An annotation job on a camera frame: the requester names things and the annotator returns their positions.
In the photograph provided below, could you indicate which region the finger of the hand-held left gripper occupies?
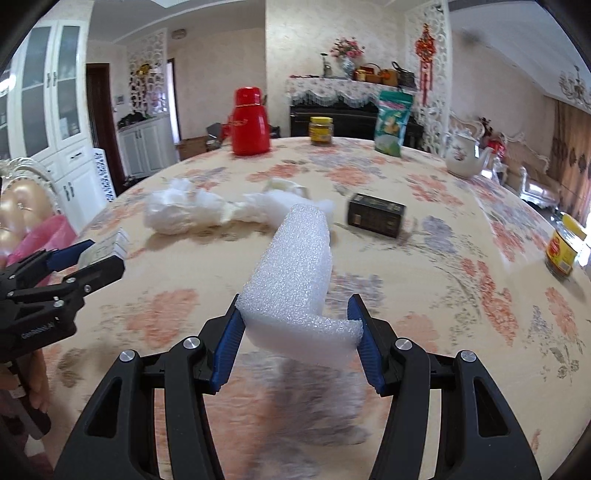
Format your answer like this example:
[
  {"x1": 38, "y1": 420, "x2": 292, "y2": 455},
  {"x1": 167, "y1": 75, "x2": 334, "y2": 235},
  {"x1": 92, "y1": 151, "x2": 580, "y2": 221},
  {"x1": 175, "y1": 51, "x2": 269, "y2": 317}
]
[
  {"x1": 14, "y1": 255, "x2": 126, "y2": 308},
  {"x1": 0, "y1": 239, "x2": 96, "y2": 289}
]

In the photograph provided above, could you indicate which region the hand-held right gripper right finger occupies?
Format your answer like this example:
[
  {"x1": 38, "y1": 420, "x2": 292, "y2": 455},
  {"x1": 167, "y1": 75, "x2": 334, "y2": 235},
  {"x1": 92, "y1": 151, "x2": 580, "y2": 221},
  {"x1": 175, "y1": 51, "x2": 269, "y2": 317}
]
[{"x1": 347, "y1": 294, "x2": 542, "y2": 480}]

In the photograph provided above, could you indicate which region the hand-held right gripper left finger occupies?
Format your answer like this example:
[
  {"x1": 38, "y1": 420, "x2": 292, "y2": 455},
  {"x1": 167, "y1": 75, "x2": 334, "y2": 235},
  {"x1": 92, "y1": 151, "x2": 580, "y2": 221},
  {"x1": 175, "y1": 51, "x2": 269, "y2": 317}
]
[{"x1": 54, "y1": 307, "x2": 246, "y2": 480}]

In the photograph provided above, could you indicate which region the long white carton box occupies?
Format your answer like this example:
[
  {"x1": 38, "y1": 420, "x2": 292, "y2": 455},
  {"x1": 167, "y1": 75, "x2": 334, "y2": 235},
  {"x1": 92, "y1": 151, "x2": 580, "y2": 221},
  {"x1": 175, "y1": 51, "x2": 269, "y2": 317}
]
[{"x1": 81, "y1": 228, "x2": 132, "y2": 268}]

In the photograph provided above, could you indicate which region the white foam block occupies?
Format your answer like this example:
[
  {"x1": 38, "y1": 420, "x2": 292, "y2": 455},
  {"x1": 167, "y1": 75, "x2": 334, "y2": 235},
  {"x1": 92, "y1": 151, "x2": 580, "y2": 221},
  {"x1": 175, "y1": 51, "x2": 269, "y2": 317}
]
[{"x1": 235, "y1": 203, "x2": 364, "y2": 370}]

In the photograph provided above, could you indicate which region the white plastic bag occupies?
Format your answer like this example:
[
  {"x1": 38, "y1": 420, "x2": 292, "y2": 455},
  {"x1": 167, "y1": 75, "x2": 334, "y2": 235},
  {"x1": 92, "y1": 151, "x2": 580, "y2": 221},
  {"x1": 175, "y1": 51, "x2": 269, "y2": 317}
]
[{"x1": 144, "y1": 178, "x2": 333, "y2": 234}]

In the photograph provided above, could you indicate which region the dark brown small box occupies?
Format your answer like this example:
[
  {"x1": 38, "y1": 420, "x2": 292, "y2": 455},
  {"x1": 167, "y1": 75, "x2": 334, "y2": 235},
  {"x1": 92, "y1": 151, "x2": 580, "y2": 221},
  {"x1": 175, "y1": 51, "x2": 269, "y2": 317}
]
[{"x1": 347, "y1": 193, "x2": 407, "y2": 239}]

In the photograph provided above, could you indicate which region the person's left hand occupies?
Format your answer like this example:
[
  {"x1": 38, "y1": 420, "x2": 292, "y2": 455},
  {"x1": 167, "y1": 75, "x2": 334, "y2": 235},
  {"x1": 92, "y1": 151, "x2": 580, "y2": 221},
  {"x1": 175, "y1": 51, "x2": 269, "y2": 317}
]
[{"x1": 0, "y1": 348, "x2": 49, "y2": 416}]

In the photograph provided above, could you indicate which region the cream padded ornate chair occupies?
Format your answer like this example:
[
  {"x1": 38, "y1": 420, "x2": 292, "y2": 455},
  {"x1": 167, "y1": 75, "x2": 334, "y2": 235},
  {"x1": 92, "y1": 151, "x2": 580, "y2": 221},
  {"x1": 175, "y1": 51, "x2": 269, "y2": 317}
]
[{"x1": 0, "y1": 157, "x2": 65, "y2": 259}]

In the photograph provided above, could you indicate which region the white patterned panel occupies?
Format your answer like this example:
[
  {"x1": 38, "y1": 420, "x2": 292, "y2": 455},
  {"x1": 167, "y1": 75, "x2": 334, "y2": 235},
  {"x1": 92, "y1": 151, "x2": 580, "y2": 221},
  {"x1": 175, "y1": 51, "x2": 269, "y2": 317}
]
[{"x1": 95, "y1": 148, "x2": 116, "y2": 201}]

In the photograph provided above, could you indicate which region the dark wooden door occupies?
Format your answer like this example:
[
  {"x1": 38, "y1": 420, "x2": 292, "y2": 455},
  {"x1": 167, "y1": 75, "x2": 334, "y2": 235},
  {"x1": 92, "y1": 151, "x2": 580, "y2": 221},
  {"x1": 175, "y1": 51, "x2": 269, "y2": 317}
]
[{"x1": 87, "y1": 63, "x2": 125, "y2": 195}]

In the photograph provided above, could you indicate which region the low white cabinet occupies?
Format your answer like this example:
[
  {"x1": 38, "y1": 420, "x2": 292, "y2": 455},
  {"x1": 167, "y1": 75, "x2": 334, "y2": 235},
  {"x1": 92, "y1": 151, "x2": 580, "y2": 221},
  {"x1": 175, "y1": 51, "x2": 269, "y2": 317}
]
[{"x1": 116, "y1": 113, "x2": 178, "y2": 178}]

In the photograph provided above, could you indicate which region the black items pile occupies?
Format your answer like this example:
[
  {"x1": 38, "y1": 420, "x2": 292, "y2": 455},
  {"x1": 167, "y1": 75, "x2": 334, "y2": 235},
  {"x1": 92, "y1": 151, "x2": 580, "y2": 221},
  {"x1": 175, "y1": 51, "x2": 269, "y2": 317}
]
[{"x1": 117, "y1": 112, "x2": 153, "y2": 130}]

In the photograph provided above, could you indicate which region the tall white glass cabinet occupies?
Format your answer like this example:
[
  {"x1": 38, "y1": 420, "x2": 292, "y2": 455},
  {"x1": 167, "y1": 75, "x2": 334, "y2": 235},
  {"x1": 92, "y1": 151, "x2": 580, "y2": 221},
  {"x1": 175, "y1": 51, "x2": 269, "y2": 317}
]
[{"x1": 0, "y1": 21, "x2": 121, "y2": 232}]

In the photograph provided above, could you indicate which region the red thermos jug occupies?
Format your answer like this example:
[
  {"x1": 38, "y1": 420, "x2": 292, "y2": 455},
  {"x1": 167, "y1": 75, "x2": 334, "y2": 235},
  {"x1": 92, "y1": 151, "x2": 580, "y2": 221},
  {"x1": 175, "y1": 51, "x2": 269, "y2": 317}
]
[{"x1": 231, "y1": 87, "x2": 271, "y2": 156}]

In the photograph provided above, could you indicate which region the white lattice partition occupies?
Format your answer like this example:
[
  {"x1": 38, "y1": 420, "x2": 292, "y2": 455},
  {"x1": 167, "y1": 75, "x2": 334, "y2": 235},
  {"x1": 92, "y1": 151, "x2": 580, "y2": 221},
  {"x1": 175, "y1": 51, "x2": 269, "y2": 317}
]
[
  {"x1": 127, "y1": 28, "x2": 168, "y2": 116},
  {"x1": 404, "y1": 0, "x2": 451, "y2": 153}
]

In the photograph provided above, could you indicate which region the white floral teapot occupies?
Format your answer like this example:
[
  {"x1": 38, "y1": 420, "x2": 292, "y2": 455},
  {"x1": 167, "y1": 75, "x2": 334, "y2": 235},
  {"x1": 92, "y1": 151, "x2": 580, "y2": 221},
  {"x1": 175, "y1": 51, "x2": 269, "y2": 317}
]
[{"x1": 444, "y1": 129, "x2": 492, "y2": 178}]

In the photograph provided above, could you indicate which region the yellow lid glass jar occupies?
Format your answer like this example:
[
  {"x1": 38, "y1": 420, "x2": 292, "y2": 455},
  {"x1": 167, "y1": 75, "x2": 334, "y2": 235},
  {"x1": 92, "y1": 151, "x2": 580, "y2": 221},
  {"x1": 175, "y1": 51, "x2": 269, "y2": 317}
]
[
  {"x1": 309, "y1": 116, "x2": 334, "y2": 146},
  {"x1": 545, "y1": 215, "x2": 589, "y2": 278}
]

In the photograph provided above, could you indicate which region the green snack bag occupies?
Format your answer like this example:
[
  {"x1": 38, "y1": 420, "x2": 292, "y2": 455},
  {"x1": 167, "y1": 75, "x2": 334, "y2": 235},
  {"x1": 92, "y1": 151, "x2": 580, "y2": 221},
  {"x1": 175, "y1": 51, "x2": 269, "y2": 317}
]
[{"x1": 373, "y1": 90, "x2": 414, "y2": 155}]

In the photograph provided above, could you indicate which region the black piano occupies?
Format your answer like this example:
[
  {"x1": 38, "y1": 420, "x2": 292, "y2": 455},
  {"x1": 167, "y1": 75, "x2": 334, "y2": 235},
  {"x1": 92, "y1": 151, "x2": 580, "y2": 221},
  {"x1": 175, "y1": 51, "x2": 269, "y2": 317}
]
[{"x1": 289, "y1": 104, "x2": 423, "y2": 148}]

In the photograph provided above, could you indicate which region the ornate cream sofa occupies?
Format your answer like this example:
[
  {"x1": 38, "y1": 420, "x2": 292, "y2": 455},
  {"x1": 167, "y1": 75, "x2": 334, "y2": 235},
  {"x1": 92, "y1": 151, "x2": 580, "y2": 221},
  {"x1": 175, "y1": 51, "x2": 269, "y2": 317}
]
[{"x1": 501, "y1": 134, "x2": 561, "y2": 208}]

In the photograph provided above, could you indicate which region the ornate cream armchair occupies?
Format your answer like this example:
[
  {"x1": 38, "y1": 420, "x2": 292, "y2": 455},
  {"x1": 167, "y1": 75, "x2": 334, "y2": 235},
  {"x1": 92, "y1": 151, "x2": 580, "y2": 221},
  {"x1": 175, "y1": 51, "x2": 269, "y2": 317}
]
[{"x1": 449, "y1": 113, "x2": 485, "y2": 139}]

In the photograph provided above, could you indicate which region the lace piano cover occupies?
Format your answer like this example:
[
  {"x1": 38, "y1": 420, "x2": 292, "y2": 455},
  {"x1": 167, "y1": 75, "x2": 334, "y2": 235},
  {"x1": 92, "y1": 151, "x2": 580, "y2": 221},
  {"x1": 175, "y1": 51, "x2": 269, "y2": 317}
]
[{"x1": 285, "y1": 76, "x2": 416, "y2": 109}]

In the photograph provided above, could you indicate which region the brown patterned curtain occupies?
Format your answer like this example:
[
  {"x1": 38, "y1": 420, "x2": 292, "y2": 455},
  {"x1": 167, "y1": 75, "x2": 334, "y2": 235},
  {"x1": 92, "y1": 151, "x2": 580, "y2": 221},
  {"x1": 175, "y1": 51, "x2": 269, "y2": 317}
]
[{"x1": 549, "y1": 99, "x2": 591, "y2": 222}]

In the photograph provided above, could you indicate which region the black handbag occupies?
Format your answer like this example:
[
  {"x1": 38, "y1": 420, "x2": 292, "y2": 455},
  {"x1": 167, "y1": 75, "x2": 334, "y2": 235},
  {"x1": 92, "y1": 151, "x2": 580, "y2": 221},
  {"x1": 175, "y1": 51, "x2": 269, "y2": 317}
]
[{"x1": 392, "y1": 61, "x2": 416, "y2": 89}]

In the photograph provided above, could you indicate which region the flower vase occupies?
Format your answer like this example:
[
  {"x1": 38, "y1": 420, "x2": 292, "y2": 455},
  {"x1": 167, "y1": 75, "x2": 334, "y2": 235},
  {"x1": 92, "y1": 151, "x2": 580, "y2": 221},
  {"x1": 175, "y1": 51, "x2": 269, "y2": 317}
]
[{"x1": 330, "y1": 38, "x2": 365, "y2": 79}]

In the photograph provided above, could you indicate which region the chandelier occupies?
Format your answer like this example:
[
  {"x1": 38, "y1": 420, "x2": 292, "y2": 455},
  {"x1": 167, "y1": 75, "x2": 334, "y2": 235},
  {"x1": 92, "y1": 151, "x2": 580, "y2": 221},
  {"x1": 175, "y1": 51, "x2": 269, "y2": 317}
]
[{"x1": 558, "y1": 65, "x2": 591, "y2": 100}]

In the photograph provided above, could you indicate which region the red knot wall hanging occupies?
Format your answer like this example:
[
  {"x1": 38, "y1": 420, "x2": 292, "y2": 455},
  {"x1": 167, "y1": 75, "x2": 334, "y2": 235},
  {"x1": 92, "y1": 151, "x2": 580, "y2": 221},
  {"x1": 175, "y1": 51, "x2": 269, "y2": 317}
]
[{"x1": 414, "y1": 25, "x2": 437, "y2": 100}]

